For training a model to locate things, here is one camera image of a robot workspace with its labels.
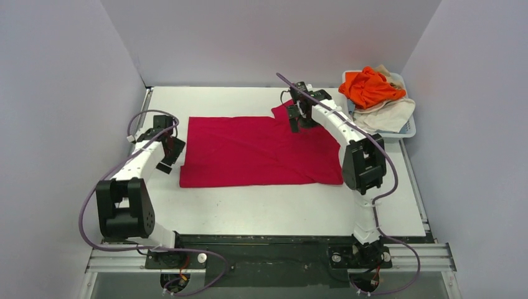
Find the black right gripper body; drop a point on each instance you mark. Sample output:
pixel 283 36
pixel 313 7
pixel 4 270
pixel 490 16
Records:
pixel 299 110

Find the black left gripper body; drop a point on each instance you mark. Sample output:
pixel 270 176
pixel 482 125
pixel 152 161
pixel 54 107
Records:
pixel 172 150

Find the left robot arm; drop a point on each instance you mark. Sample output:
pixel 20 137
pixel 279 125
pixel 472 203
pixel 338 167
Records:
pixel 125 210

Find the aluminium rail frame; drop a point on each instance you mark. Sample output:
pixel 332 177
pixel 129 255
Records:
pixel 437 281

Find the red t-shirt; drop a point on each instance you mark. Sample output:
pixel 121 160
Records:
pixel 257 150

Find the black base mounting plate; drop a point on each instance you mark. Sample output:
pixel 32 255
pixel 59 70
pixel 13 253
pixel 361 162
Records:
pixel 271 261

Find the orange t-shirt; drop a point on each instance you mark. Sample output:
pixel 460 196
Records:
pixel 368 88

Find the light blue garment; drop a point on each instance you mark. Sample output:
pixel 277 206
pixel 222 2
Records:
pixel 351 106

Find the cream white t-shirt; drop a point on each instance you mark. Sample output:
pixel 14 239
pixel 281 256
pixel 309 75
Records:
pixel 388 117

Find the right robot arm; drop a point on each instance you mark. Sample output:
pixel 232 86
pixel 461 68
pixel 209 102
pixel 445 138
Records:
pixel 363 165

